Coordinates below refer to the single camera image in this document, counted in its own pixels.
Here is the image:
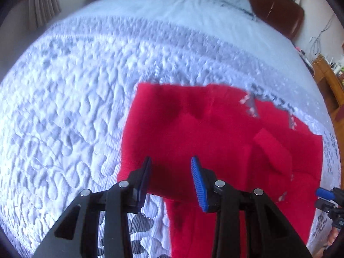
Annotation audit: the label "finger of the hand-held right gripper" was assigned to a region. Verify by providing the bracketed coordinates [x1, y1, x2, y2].
[316, 187, 344, 201]
[315, 198, 344, 229]

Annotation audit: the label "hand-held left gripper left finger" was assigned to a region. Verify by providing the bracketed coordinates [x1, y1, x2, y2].
[32, 156, 152, 258]

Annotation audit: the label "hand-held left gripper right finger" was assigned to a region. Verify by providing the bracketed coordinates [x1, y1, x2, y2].
[190, 156, 314, 258]

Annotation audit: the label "red knitted sweater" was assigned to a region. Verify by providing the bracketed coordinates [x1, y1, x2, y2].
[117, 83, 324, 258]

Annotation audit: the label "white quilted bedspread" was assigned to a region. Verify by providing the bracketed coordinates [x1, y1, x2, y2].
[0, 16, 339, 258]

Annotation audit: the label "wooden nightstand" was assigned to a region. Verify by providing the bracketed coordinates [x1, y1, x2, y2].
[312, 55, 344, 119]

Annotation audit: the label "group of small bottles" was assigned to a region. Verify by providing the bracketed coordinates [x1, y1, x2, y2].
[330, 58, 344, 79]

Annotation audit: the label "light blue bed sheet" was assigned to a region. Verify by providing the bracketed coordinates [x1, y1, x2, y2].
[81, 0, 296, 60]

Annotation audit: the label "beige curtain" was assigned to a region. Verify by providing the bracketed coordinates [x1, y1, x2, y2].
[28, 0, 63, 29]

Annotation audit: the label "grey wall cables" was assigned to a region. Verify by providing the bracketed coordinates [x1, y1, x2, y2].
[309, 12, 338, 58]

